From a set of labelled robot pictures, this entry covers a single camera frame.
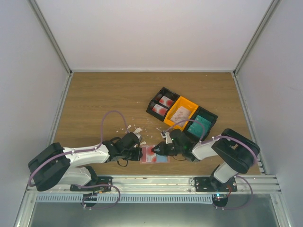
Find red white credit card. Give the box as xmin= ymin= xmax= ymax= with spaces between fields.
xmin=140 ymin=145 xmax=157 ymax=164

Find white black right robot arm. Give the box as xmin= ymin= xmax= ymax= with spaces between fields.
xmin=152 ymin=128 xmax=260 ymax=192

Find red white cards in bin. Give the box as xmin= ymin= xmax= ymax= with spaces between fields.
xmin=151 ymin=96 xmax=174 ymax=116

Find teal cards stack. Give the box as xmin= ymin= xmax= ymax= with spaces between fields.
xmin=187 ymin=115 xmax=212 ymax=138

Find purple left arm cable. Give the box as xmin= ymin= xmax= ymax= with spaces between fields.
xmin=27 ymin=110 xmax=130 ymax=187

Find grey slotted cable duct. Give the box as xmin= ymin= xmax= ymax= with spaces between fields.
xmin=36 ymin=193 xmax=213 ymax=204

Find pink patterned cards in bin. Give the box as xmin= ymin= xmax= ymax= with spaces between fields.
xmin=170 ymin=106 xmax=191 ymax=123

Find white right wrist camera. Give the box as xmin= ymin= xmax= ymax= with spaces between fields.
xmin=161 ymin=131 xmax=173 ymax=144

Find black bin right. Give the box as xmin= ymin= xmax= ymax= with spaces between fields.
xmin=183 ymin=106 xmax=218 ymax=142

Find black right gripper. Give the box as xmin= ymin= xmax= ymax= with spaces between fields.
xmin=152 ymin=142 xmax=184 ymax=157

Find aluminium front rail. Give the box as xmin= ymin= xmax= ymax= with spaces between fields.
xmin=26 ymin=175 xmax=282 ymax=193

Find yellow plastic bin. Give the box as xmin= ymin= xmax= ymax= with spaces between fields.
xmin=163 ymin=96 xmax=198 ymax=126

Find black divided bin left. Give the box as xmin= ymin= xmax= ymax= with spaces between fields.
xmin=146 ymin=87 xmax=180 ymax=122

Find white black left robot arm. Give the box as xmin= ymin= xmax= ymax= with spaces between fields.
xmin=28 ymin=132 xmax=143 ymax=192

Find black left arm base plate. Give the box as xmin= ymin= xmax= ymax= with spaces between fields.
xmin=70 ymin=176 xmax=113 ymax=193

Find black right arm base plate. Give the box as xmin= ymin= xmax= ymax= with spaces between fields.
xmin=189 ymin=176 xmax=238 ymax=192

